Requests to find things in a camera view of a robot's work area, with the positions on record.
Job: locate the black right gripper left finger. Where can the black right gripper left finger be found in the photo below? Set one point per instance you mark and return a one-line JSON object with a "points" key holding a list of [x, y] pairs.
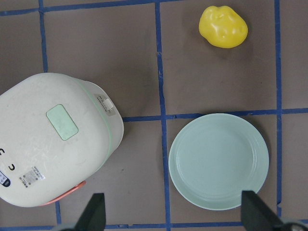
{"points": [[93, 217]]}

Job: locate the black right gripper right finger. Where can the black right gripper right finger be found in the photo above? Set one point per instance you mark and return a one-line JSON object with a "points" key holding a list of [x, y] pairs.
{"points": [[256, 215]]}

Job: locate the white toy rice cooker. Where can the white toy rice cooker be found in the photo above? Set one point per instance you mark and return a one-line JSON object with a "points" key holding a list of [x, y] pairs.
{"points": [[55, 132]]}

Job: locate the green plate right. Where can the green plate right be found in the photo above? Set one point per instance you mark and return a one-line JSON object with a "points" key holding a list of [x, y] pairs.
{"points": [[215, 157]]}

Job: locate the yellow toy bell pepper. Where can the yellow toy bell pepper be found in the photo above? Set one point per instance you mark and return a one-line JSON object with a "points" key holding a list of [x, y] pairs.
{"points": [[222, 27]]}

